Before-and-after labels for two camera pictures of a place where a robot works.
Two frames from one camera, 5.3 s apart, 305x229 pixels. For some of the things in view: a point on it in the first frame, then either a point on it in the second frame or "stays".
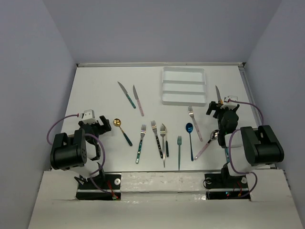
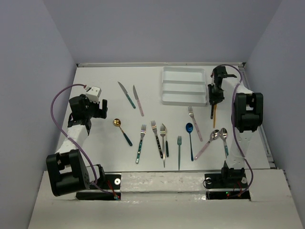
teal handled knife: x=127 y=95 stays
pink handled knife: x=136 y=97 stays
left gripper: x=102 y=128 to x=99 y=113
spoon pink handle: x=213 y=136 stays
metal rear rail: x=161 y=64 stays
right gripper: x=214 y=105 to x=212 y=98
